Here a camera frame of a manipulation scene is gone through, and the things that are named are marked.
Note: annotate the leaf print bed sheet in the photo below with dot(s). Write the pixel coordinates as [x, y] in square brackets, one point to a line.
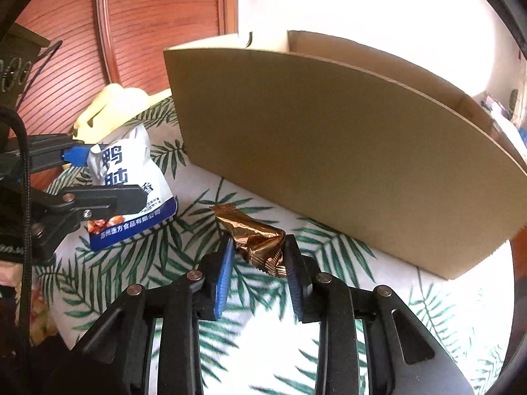
[370, 304]

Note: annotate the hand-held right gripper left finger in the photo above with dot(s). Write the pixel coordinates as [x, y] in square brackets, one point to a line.
[222, 284]

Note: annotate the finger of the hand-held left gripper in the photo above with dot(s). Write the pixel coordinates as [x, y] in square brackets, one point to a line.
[74, 155]
[107, 199]

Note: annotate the white and blue snack packet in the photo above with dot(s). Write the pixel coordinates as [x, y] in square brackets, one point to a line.
[123, 160]

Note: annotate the yellow plush toy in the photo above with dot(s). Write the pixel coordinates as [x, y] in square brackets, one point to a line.
[111, 103]

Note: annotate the gold foil snack wrapper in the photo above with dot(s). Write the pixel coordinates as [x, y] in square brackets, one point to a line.
[251, 234]

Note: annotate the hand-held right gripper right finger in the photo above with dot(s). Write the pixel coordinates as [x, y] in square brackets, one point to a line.
[294, 284]

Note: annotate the red wooden wardrobe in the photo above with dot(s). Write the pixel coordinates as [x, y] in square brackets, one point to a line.
[156, 12]

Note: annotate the brown cardboard box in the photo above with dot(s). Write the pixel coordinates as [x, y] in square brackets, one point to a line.
[329, 144]

